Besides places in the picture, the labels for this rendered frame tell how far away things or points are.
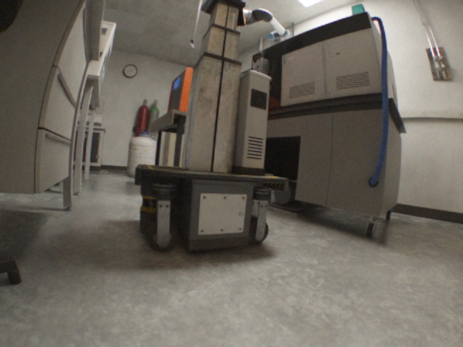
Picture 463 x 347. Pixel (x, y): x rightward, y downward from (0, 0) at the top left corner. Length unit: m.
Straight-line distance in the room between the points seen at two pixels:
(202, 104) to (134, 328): 0.71
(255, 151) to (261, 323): 0.59
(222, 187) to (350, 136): 0.79
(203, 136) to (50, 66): 0.59
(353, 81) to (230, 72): 0.79
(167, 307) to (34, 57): 0.75
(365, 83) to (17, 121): 1.55
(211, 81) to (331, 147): 0.76
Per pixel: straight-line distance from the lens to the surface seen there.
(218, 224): 0.65
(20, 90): 0.69
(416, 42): 2.79
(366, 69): 1.36
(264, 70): 1.82
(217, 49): 0.91
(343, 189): 1.16
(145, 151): 3.15
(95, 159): 3.95
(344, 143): 1.18
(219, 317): 0.45
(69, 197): 1.18
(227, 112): 0.81
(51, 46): 0.72
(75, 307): 0.49
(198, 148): 0.75
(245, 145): 0.75
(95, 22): 1.01
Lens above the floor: 0.31
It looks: 2 degrees down
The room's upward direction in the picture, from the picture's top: 5 degrees clockwise
